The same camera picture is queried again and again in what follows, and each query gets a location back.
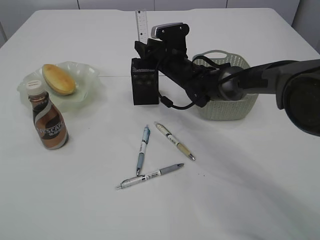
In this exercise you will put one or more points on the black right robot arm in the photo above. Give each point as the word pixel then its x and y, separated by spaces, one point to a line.
pixel 295 84

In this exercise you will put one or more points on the light green plastic basket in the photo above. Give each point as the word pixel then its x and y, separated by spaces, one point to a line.
pixel 223 110

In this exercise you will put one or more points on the transparent plastic ruler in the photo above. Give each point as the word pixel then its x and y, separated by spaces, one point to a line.
pixel 142 25

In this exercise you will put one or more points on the blue grip ballpoint pen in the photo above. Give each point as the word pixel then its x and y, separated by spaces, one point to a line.
pixel 142 149

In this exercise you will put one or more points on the black mesh pen holder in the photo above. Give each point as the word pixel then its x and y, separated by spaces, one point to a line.
pixel 144 82

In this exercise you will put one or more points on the brown Nescafe coffee bottle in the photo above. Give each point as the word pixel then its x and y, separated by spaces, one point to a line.
pixel 47 119

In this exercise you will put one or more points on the beige patterned ballpoint pen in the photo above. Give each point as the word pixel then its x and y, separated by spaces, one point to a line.
pixel 179 145

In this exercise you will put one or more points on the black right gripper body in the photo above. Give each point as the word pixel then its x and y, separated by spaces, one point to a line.
pixel 168 60

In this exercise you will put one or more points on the grey grip ballpoint pen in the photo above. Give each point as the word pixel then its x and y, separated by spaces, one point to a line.
pixel 145 177

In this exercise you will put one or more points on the yellow bread loaf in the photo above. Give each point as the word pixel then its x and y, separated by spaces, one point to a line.
pixel 58 79

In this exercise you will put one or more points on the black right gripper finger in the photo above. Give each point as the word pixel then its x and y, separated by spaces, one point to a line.
pixel 144 50

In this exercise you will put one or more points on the translucent green wavy plate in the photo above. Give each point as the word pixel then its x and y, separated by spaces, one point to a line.
pixel 86 80

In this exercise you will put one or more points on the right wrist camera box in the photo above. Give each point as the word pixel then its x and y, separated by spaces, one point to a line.
pixel 173 35

